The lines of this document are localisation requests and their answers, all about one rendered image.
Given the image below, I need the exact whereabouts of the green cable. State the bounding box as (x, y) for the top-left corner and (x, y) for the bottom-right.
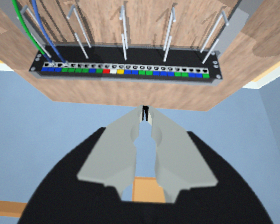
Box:
(12, 0), (48, 58)

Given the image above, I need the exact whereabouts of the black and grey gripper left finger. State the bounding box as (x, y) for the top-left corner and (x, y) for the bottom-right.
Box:
(17, 105), (145, 224)

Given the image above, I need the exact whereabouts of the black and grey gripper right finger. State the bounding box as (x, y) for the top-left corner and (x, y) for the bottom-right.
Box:
(145, 105), (274, 224)

